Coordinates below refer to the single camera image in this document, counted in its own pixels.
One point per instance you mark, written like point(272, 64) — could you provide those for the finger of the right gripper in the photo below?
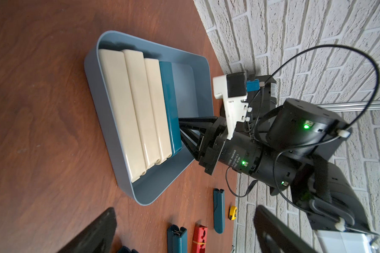
point(274, 236)
point(97, 237)

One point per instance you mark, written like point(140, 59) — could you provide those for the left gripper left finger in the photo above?
point(194, 139)

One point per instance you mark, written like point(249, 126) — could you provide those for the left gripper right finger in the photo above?
point(197, 123)

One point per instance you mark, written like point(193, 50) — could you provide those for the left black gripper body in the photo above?
point(214, 135)

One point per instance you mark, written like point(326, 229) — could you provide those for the blue plastic storage tray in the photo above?
point(194, 97)

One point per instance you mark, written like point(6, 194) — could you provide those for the teal pliers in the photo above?
point(166, 72)
point(177, 239)
point(125, 249)
point(219, 210)

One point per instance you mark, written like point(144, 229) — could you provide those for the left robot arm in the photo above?
point(289, 148)

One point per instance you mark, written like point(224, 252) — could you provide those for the red pliers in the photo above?
point(199, 239)

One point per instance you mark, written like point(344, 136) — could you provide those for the yellow tape measure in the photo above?
point(233, 213)

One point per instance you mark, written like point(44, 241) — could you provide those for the black plastic toolbox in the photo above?
point(262, 92)

